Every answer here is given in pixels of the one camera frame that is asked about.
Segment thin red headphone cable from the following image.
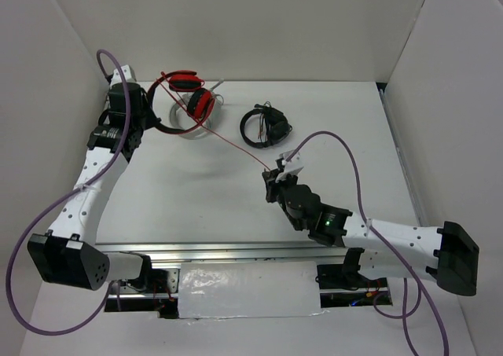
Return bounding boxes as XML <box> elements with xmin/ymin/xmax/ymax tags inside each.
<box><xmin>159</xmin><ymin>72</ymin><xmax>272</xmax><ymax>171</ymax></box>

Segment red and black headphones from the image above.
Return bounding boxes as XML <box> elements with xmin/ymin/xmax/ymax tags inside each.
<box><xmin>146</xmin><ymin>70</ymin><xmax>215</xmax><ymax>136</ymax></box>

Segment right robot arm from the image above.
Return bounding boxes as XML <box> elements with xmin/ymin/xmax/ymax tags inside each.
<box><xmin>262</xmin><ymin>169</ymin><xmax>479</xmax><ymax>296</ymax></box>

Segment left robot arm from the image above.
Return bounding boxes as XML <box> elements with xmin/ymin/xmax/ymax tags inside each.
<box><xmin>28</xmin><ymin>82</ymin><xmax>154</xmax><ymax>291</ymax></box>

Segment white cover plate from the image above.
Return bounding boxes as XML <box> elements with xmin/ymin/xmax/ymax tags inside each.
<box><xmin>178</xmin><ymin>261</ymin><xmax>321</xmax><ymax>319</ymax></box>

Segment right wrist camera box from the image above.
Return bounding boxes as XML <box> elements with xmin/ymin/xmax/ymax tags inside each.
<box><xmin>275</xmin><ymin>150</ymin><xmax>304</xmax><ymax>182</ymax></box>

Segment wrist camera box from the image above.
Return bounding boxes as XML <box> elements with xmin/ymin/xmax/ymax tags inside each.
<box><xmin>275</xmin><ymin>150</ymin><xmax>304</xmax><ymax>182</ymax></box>
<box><xmin>109</xmin><ymin>64</ymin><xmax>137</xmax><ymax>86</ymax></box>

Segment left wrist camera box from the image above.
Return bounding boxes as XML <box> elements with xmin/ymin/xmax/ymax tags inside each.
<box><xmin>109</xmin><ymin>64</ymin><xmax>137</xmax><ymax>86</ymax></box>

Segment aluminium rail frame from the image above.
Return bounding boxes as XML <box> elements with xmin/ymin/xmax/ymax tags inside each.
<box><xmin>82</xmin><ymin>80</ymin><xmax>433</xmax><ymax>314</ymax></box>

